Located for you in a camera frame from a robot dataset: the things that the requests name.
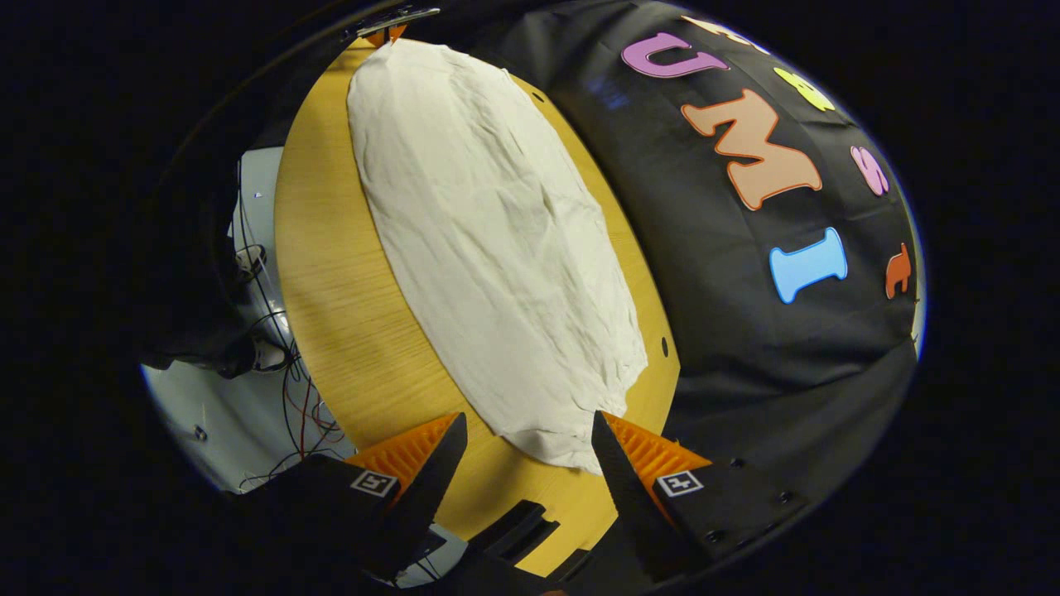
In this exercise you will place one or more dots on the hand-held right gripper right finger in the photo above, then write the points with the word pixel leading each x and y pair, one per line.
pixel 625 497

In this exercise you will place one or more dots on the black frame part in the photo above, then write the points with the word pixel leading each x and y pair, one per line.
pixel 513 530

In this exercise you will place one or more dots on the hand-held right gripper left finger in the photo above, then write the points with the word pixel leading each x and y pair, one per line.
pixel 431 480

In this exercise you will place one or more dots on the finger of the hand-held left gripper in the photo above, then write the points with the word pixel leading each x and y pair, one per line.
pixel 385 35

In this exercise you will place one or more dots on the black backdrop cloth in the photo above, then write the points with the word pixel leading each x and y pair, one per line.
pixel 729 348

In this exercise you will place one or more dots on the white jeans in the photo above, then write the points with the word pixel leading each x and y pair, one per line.
pixel 497 248

